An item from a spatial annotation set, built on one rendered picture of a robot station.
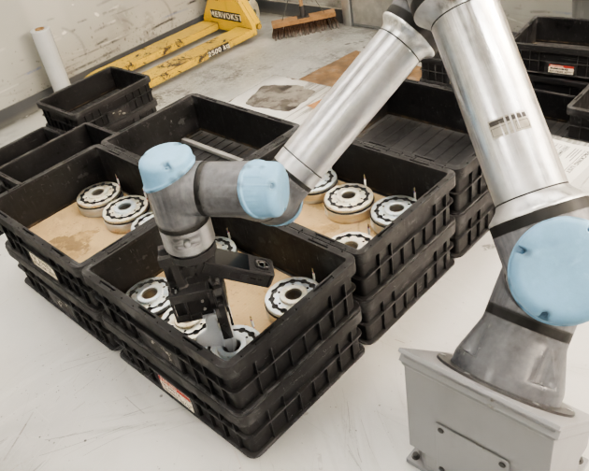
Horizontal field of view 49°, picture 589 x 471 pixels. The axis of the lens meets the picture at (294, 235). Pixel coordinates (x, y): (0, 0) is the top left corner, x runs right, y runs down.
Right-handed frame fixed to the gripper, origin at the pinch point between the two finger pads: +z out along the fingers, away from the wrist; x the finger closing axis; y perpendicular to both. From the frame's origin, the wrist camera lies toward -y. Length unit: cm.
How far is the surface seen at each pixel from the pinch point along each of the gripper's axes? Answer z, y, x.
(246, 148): 3, -9, -68
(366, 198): -0.6, -30.5, -29.7
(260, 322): 2.3, -4.7, -4.2
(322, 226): 2.3, -20.5, -27.7
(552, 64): 32, -127, -136
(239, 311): 2.3, -1.5, -8.2
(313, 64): 86, -64, -313
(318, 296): -7.1, -14.7, 3.0
